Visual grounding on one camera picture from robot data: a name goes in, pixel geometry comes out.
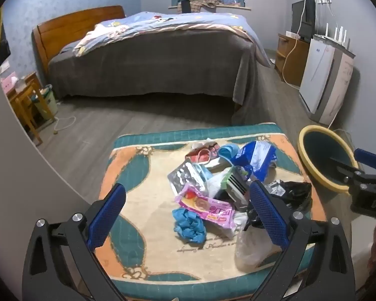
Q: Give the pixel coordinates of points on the black television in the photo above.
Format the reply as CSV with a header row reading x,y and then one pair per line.
x,y
298,15

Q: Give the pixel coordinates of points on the small green white bin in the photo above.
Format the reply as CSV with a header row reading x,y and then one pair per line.
x,y
48,103

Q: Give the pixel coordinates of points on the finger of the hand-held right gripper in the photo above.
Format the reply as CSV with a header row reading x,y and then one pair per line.
x,y
366,158
344,169

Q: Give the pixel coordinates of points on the bed with grey cover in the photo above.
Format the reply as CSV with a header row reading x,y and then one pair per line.
x,y
163,62

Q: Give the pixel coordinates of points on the black plastic bag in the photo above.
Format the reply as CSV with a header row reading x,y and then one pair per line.
x,y
291,194

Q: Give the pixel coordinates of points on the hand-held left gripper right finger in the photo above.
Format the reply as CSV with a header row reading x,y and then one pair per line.
x,y
268,213

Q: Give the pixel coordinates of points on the blue plastic package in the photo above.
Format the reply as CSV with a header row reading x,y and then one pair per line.
x,y
244,156

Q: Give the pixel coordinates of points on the blue printed quilt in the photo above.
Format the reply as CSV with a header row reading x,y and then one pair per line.
x,y
175,20

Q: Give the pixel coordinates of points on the white power strip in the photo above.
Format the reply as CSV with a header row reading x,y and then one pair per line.
x,y
292,34

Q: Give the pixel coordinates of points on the silver foil pouch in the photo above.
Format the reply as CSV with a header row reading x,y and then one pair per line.
x,y
181,178

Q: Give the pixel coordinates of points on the yellow rimmed green basin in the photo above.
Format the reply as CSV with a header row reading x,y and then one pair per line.
x,y
322,145

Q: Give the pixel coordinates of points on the pink tissue box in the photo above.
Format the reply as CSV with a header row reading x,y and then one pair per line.
x,y
8,83

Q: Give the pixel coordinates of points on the wooden cabinet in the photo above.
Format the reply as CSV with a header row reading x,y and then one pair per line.
x,y
293,64

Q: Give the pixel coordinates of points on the white air purifier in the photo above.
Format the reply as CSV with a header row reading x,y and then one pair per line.
x,y
319,75

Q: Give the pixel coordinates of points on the red floral paper box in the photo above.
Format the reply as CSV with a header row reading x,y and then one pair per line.
x,y
199,157

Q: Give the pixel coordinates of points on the wooden headboard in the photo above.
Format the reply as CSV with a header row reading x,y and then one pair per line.
x,y
65,22

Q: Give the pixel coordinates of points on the blue rubber glove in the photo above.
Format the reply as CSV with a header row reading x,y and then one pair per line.
x,y
188,225

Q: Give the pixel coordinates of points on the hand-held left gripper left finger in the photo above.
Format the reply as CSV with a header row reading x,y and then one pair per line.
x,y
108,213

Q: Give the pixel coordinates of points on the green striped box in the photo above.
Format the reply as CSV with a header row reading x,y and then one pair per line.
x,y
238,188

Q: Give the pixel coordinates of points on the wooden bedside table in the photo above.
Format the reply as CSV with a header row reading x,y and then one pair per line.
x,y
22,97

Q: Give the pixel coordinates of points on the plaid cloth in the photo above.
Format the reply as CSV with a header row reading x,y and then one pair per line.
x,y
203,4

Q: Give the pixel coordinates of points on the dark wall screen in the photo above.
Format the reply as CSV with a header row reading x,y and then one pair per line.
x,y
1,44

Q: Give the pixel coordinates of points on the black box on windowsill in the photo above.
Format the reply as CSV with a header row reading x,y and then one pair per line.
x,y
185,6

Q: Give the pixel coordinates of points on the white router with antennas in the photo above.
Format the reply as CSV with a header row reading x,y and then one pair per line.
x,y
335,39

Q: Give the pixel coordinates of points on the pink snack packet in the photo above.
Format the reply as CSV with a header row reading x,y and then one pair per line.
x,y
203,205

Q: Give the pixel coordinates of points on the clear plastic bag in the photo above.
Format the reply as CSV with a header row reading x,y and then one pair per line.
x,y
250,250

